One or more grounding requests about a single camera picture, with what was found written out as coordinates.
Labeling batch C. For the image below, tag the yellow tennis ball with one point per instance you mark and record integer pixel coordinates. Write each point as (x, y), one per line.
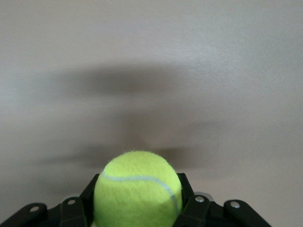
(137, 189)

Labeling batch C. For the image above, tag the brown table mat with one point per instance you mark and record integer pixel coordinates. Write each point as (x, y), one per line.
(151, 47)

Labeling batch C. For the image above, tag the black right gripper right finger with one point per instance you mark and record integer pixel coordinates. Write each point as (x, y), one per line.
(198, 212)

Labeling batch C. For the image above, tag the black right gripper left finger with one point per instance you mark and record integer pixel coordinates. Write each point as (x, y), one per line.
(75, 212)

